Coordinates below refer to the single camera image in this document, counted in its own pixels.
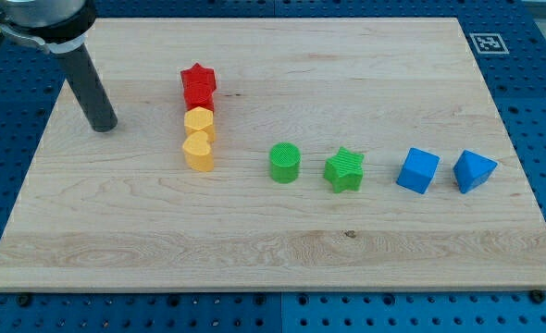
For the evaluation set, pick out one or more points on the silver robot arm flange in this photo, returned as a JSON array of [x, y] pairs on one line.
[[53, 26]]

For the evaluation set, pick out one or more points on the yellow hexagon block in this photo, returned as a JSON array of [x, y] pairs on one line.
[[200, 119]]

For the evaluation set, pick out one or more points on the green cylinder block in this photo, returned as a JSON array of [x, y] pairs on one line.
[[284, 162]]

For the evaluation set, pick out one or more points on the green star block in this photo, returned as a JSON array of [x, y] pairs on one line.
[[344, 170]]

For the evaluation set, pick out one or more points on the yellow heart block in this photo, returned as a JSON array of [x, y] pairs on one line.
[[198, 152]]

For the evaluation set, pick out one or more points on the red cylinder block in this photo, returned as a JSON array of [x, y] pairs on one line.
[[198, 95]]

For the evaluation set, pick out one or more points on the red star block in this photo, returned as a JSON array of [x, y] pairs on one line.
[[199, 74]]

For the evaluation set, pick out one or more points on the blue cube block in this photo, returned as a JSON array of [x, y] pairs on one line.
[[418, 170]]

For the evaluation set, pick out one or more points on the light wooden board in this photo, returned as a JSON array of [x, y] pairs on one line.
[[122, 212]]

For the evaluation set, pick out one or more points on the blue triangular prism block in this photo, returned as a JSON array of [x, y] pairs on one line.
[[472, 170]]

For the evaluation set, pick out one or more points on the black cylindrical pointer rod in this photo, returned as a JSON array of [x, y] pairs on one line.
[[88, 89]]

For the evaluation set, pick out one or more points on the white fiducial marker tag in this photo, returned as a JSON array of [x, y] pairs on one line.
[[487, 43]]

